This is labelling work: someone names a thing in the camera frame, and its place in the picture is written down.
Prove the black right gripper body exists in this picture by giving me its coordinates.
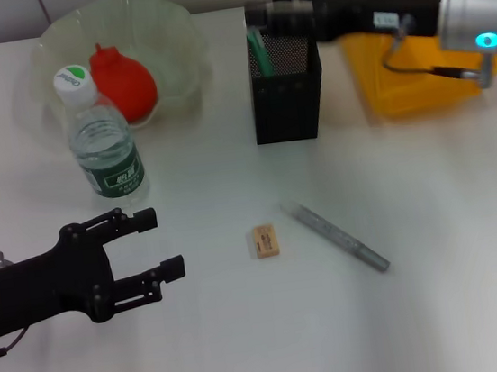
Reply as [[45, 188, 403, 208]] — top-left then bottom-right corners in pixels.
[[311, 0, 451, 50]]

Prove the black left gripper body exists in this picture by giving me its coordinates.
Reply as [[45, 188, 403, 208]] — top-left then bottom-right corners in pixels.
[[0, 219, 121, 339]]

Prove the mint green pen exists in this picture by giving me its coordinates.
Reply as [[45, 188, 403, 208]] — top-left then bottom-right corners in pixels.
[[246, 26, 276, 80]]

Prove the clear green-label water bottle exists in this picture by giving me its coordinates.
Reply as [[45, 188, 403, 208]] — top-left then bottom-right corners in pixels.
[[50, 57, 153, 213]]

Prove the red-orange knitted orange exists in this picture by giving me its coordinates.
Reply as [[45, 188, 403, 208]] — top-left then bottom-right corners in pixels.
[[86, 36, 163, 129]]

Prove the grey marker pen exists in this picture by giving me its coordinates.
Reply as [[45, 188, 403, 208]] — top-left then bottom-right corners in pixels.
[[280, 190, 393, 285]]

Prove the black mesh pen holder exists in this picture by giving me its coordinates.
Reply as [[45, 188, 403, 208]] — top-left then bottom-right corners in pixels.
[[242, 18, 331, 147]]

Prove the small tan eraser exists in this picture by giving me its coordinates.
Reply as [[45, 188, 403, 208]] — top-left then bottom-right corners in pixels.
[[251, 222, 282, 260]]

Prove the green glass fruit plate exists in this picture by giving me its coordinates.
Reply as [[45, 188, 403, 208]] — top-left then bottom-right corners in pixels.
[[22, 0, 219, 142]]

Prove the yellow plastic bin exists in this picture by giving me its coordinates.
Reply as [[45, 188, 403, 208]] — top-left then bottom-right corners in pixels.
[[329, 0, 497, 126]]

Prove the right arm cable with connector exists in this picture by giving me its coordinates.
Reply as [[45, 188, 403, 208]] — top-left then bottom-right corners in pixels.
[[375, 4, 497, 102]]

